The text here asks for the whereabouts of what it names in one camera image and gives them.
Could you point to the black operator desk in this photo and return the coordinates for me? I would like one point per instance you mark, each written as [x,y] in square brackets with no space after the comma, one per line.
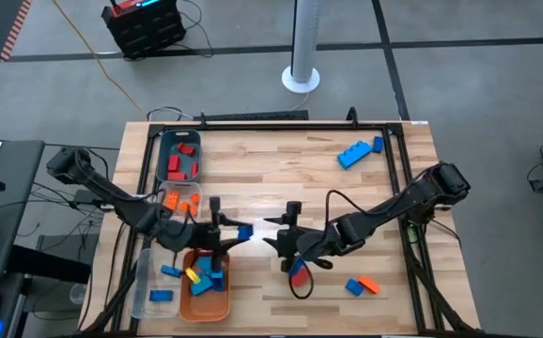
[18,188]

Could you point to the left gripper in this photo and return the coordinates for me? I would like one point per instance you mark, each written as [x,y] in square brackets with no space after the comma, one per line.
[203,235]

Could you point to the orange four-stud brick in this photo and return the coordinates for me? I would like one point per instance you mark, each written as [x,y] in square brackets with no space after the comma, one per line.
[369,284]

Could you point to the red wedge block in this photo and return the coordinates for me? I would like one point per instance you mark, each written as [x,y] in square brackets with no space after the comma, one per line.
[301,278]

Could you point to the small blue block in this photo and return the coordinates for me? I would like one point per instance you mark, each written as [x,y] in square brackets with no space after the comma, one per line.
[377,144]

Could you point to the black beam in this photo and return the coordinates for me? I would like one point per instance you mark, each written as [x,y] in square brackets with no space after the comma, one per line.
[46,267]

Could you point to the yellow tag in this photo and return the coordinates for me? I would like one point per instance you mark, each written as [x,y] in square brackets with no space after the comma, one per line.
[192,276]

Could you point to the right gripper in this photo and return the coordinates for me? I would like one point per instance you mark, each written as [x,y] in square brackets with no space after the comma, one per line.
[299,241]

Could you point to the black power strip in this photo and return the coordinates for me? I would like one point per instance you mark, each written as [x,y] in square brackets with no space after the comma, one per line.
[252,115]

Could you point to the small clear plastic bin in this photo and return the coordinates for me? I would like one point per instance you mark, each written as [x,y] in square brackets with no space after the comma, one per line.
[182,188]

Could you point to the clear cup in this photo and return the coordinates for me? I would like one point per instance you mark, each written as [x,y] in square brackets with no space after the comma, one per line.
[78,293]

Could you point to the large clear plastic bin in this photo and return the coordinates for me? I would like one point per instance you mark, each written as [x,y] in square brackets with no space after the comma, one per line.
[147,281]

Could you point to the black crate with red top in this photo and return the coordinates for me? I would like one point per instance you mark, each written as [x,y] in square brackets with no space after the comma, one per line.
[144,33]

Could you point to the orange plastic bin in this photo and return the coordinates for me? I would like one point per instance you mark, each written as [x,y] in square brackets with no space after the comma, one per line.
[206,307]

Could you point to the black clamp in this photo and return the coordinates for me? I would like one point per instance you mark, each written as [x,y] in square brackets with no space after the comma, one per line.
[203,119]
[353,117]

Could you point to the red rectangular block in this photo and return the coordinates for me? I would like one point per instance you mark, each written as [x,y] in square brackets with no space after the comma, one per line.
[174,163]

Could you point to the small orange block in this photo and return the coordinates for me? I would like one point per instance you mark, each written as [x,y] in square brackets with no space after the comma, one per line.
[193,211]
[195,198]

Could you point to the black aluminium rig frame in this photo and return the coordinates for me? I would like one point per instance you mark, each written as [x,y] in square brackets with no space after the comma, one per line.
[276,126]

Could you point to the teal grey plastic bin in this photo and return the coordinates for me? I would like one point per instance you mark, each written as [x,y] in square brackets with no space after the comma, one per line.
[181,137]

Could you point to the blue wedge block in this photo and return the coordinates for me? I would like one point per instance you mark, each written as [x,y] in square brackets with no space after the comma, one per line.
[201,286]

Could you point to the orange eight-stud brick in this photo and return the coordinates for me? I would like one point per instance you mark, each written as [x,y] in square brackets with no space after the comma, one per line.
[172,201]

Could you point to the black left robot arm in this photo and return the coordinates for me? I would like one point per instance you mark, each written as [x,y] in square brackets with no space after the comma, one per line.
[112,195]

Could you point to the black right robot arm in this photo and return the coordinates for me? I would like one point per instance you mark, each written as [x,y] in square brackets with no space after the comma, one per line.
[393,209]

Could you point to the long blue studded brick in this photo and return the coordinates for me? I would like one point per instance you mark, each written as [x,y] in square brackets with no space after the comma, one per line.
[353,155]

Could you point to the white tower fan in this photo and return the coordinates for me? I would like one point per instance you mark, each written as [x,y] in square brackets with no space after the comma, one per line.
[305,37]

